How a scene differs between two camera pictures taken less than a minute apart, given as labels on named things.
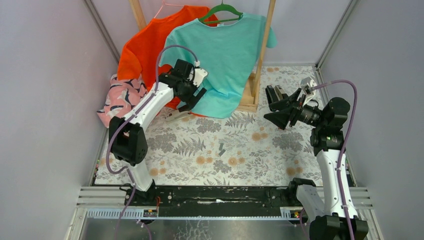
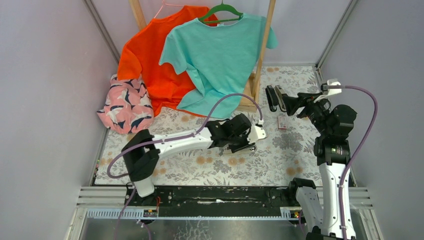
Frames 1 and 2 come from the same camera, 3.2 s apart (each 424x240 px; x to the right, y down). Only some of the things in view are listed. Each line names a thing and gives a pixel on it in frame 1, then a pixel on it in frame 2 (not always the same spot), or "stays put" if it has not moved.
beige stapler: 176,114 -> 226,150
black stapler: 271,95 stays put
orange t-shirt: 141,55 stays put
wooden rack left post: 138,13 stays put
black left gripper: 192,86 -> 244,142
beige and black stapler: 280,93 stays put
